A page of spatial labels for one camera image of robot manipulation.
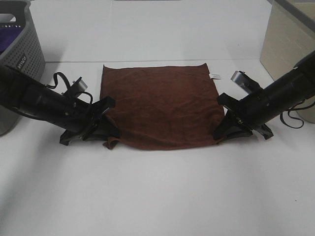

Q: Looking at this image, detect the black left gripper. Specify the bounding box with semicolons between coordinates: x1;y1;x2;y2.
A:
60;96;121;145

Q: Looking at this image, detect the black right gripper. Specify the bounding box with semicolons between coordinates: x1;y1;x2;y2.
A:
213;93;272;141

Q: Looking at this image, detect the brown towel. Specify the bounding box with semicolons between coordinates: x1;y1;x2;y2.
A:
100;64;224;150

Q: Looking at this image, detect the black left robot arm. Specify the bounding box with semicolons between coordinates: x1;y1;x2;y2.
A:
0;65;120;146

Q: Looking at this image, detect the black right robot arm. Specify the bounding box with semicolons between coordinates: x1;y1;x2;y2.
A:
213;53;315;140

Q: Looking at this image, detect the grey perforated laundry basket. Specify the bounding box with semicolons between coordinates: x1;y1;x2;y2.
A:
0;0;45;135

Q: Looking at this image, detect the beige storage bin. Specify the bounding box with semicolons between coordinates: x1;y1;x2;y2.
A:
260;0;315;123

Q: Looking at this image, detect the purple cloth in basket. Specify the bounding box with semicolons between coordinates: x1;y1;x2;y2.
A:
0;28;22;54

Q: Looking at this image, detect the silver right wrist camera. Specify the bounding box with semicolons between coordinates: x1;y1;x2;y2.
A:
231;71;248;90

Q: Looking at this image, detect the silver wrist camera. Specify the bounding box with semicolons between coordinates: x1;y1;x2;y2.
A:
231;71;248;90
71;77;88;93

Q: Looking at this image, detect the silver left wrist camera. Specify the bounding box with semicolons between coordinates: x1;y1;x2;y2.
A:
71;77;88;93

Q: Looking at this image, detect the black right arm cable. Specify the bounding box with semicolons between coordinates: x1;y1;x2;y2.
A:
281;99;314;129

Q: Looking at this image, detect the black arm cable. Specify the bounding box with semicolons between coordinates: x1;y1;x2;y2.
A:
281;99;314;129
45;72;92;105

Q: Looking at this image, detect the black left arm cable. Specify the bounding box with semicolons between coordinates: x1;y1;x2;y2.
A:
45;72;92;105

